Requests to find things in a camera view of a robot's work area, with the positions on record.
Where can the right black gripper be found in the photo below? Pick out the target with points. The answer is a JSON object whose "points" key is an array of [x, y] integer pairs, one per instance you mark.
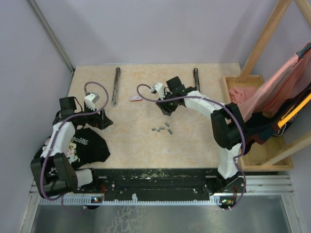
{"points": [[166, 109]]}

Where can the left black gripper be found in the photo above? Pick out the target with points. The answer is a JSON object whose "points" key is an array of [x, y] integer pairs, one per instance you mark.
{"points": [[100, 120]]}

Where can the black silver stapler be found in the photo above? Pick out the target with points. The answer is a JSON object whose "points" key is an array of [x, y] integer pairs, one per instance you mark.
{"points": [[196, 78], [115, 95]]}

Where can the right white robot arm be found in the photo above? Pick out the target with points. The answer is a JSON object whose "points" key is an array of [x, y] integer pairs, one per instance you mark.
{"points": [[226, 120]]}

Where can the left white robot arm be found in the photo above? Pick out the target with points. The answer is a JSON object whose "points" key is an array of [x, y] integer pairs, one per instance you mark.
{"points": [[56, 167]]}

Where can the black floral t-shirt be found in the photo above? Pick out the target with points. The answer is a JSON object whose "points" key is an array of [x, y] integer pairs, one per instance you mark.
{"points": [[87, 147]]}

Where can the red staple box sleeve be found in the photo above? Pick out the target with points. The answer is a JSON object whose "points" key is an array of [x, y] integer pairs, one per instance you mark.
{"points": [[134, 98]]}

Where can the dark navy garment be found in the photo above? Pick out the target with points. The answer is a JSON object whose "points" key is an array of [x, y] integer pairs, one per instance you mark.
{"points": [[261, 128]]}

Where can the wooden tray box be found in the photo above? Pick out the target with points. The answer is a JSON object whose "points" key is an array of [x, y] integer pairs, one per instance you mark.
{"points": [[259, 154]]}

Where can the pink cloth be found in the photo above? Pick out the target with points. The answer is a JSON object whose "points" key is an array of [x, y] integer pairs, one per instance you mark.
{"points": [[286, 83]]}

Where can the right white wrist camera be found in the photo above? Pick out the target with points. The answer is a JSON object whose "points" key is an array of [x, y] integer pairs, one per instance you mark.
{"points": [[158, 88]]}

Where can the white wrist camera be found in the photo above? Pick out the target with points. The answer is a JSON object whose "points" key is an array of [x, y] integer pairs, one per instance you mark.
{"points": [[90, 99], [158, 88]]}

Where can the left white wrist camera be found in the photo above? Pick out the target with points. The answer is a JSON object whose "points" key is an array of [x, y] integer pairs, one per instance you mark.
{"points": [[90, 99]]}

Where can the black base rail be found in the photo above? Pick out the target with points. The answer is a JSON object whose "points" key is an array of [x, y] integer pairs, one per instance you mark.
{"points": [[162, 184]]}

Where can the wooden rack frame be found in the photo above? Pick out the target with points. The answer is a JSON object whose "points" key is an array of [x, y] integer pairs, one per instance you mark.
{"points": [[272, 23]]}

